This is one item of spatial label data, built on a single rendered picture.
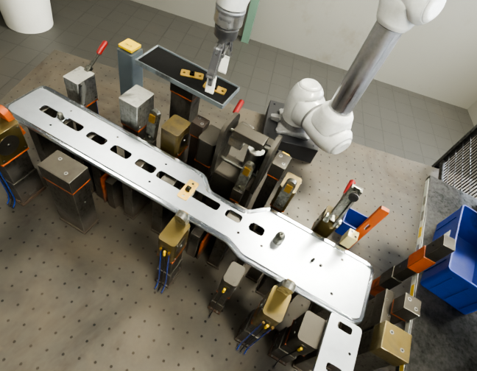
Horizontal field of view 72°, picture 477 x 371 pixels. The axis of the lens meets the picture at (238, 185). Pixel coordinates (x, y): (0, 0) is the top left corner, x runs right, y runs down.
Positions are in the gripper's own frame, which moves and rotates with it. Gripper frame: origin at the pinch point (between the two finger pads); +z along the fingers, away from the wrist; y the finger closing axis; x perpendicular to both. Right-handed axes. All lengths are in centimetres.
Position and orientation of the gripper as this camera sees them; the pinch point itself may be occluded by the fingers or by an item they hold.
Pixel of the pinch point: (216, 79)
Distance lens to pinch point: 121.9
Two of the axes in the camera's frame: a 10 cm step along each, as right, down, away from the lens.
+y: -2.9, 7.2, -6.2
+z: -2.2, 5.8, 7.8
